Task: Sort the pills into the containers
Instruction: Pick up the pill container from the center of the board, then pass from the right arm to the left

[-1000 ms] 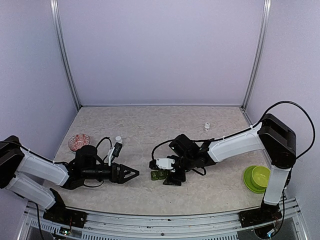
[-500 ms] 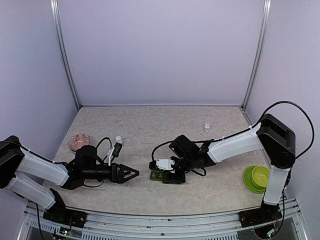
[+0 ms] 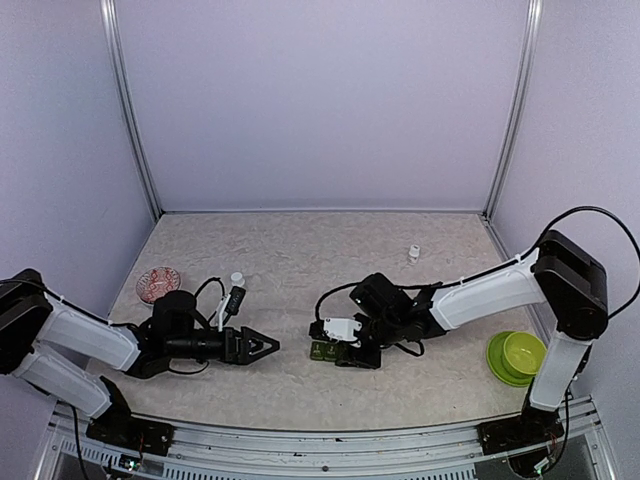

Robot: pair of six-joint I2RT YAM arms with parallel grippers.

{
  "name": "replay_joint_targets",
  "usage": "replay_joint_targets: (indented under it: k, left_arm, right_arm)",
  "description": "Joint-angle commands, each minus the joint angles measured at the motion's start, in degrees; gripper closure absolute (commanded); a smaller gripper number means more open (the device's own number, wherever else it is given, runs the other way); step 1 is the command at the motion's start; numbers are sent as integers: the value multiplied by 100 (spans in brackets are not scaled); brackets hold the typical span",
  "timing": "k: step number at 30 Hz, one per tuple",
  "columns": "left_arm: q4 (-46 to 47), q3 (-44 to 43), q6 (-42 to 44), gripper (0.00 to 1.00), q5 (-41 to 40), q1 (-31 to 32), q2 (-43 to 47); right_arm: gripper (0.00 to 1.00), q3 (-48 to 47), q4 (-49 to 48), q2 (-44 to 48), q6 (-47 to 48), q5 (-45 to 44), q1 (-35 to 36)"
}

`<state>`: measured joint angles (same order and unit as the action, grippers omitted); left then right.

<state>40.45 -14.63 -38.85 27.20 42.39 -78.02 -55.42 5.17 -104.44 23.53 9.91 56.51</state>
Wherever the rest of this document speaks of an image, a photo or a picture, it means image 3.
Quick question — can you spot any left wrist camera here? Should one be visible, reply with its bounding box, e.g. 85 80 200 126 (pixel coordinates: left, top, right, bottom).
213 286 246 332

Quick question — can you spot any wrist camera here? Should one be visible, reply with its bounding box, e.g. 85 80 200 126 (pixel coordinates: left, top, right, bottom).
309 318 362 348
213 286 246 332

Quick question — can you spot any green bowl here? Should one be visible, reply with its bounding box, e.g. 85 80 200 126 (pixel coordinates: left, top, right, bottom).
502 331 547 378

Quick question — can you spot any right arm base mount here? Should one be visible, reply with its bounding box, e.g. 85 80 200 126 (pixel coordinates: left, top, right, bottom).
476 396 565 455

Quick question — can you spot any left aluminium corner post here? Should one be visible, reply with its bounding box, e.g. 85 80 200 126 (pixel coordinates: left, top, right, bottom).
100 0 164 223

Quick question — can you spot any left camera cable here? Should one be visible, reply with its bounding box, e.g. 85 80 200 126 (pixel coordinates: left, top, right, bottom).
192 276 229 326

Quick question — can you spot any aluminium front rail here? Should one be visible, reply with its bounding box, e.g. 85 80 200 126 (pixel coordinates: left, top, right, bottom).
30 397 620 479

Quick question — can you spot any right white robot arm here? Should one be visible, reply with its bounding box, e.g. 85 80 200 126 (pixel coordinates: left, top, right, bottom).
320 230 609 444

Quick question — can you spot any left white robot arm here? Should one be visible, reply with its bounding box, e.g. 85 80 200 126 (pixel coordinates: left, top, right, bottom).
1 269 280 445

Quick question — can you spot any red patterned bowl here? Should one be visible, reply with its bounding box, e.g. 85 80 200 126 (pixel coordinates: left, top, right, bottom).
135 266 182 306

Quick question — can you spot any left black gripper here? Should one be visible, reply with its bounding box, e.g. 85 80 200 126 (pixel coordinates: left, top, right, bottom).
167 326 279 365

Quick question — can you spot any green weekly pill organizer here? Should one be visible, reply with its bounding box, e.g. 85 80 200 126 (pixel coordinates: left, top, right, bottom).
309 340 344 363

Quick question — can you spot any small white pill bottle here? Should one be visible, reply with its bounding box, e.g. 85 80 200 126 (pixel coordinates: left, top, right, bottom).
407 244 421 264

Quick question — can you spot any aluminium corner post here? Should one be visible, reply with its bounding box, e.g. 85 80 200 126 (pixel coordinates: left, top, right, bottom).
100 0 164 223
483 0 544 224

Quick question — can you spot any right aluminium corner post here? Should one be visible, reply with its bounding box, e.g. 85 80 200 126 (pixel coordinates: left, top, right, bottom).
483 0 544 224

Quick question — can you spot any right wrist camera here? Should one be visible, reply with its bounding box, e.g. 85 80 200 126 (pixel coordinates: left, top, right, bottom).
309 318 362 348

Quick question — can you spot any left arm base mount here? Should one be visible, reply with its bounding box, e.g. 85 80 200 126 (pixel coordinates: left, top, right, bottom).
86 376 174 457

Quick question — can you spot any green plate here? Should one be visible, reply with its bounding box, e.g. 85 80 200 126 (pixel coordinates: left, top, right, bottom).
486 331 533 388

